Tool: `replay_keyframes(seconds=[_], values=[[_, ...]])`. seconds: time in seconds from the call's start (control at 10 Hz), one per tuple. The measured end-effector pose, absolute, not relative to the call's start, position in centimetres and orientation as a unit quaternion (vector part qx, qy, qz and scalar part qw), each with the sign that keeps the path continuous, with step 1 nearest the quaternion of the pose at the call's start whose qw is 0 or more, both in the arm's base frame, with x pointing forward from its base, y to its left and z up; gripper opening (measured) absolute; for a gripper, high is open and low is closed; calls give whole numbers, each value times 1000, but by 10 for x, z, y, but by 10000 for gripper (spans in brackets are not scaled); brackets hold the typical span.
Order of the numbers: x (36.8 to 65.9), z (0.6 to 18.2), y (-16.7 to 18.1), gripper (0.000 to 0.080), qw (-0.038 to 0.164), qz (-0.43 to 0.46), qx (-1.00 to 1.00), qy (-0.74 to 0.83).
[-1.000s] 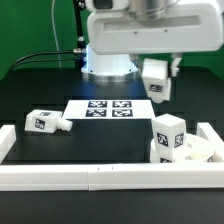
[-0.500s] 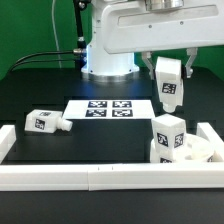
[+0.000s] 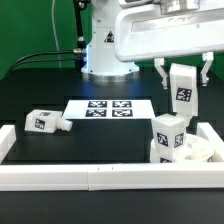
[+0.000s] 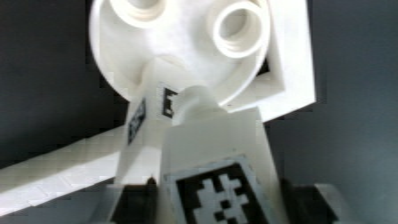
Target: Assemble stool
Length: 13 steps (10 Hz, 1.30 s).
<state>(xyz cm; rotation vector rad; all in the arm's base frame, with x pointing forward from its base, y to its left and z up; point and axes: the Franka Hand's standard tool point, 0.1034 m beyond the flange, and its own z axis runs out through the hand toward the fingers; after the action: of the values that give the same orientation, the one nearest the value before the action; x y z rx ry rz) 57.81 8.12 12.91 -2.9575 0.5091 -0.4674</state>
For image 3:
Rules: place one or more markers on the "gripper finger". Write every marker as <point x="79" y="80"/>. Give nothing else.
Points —
<point x="207" y="58"/>
<point x="158" y="64"/>

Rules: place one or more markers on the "white right fence rail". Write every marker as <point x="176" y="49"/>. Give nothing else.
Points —
<point x="206" y="131"/>

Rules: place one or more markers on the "white front fence rail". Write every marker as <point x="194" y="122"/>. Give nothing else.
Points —
<point x="110" y="176"/>

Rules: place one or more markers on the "white marker sheet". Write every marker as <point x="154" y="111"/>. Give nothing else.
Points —
<point x="109" y="109"/>

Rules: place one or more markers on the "white left fence rail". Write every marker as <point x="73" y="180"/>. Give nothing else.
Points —
<point x="7" y="140"/>

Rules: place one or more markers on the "white fence rail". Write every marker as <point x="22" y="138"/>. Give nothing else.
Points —
<point x="110" y="176"/>
<point x="206" y="131"/>
<point x="7" y="140"/>

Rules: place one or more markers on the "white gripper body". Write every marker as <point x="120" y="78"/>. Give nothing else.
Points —
<point x="168" y="28"/>

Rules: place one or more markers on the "black camera stand pole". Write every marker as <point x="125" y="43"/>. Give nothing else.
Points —
<point x="79" y="6"/>

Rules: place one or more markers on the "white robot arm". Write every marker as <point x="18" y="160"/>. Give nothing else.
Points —
<point x="102" y="63"/>

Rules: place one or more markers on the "white round stool seat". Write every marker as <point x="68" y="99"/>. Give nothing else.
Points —
<point x="196" y="149"/>

